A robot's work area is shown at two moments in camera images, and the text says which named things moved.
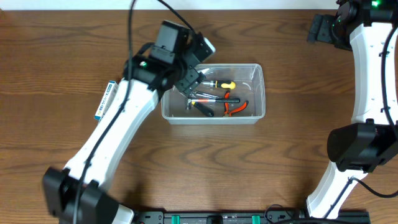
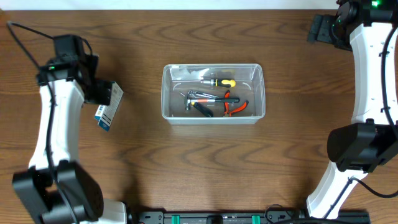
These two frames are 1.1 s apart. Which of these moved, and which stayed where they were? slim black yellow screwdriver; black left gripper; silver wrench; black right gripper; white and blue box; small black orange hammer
Moved: black left gripper; white and blue box
Stayed: black right gripper; slim black yellow screwdriver; silver wrench; small black orange hammer
